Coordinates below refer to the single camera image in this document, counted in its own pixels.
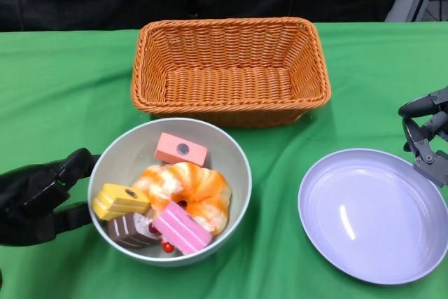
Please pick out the pale green bowl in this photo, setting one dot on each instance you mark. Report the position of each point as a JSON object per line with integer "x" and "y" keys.
{"x": 133, "y": 152}

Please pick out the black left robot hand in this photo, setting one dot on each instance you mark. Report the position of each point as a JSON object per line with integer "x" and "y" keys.
{"x": 28, "y": 194}

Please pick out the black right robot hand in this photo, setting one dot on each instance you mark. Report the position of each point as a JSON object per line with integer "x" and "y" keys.
{"x": 425, "y": 148}

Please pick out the orange wicker basket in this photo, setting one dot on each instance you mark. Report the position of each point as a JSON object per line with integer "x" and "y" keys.
{"x": 227, "y": 82}

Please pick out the yellow layered cake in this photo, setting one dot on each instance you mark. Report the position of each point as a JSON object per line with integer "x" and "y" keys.
{"x": 119, "y": 201}

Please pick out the green tablecloth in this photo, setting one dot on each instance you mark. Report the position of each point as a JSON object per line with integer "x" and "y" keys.
{"x": 273, "y": 208}

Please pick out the chocolate layered cake with cherry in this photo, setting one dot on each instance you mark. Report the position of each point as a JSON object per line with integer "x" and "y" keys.
{"x": 126, "y": 230}

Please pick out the salmon block cake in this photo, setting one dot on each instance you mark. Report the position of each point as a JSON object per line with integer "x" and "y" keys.
{"x": 175, "y": 148}

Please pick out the pink layered cake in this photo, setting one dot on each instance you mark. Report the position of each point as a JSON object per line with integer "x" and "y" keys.
{"x": 182, "y": 229}

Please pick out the lavender plate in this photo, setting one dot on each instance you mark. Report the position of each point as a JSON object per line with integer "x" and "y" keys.
{"x": 367, "y": 215}

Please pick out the small red berries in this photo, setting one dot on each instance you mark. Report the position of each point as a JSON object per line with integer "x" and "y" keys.
{"x": 168, "y": 246}

